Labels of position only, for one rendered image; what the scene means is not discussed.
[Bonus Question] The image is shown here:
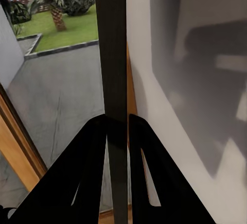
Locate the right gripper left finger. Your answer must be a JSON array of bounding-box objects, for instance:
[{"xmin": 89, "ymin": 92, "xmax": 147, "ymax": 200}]
[{"xmin": 6, "ymin": 114, "xmax": 107, "ymax": 224}]

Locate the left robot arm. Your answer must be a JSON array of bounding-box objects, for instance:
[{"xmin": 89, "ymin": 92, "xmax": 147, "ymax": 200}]
[{"xmin": 0, "ymin": 205, "xmax": 17, "ymax": 224}]

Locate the poster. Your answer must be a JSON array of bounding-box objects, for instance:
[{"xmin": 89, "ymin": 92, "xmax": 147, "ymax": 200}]
[{"xmin": 95, "ymin": 0, "xmax": 128, "ymax": 224}]

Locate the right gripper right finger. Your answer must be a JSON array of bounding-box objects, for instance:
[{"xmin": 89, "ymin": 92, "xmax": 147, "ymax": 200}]
[{"xmin": 129, "ymin": 114, "xmax": 216, "ymax": 224}]

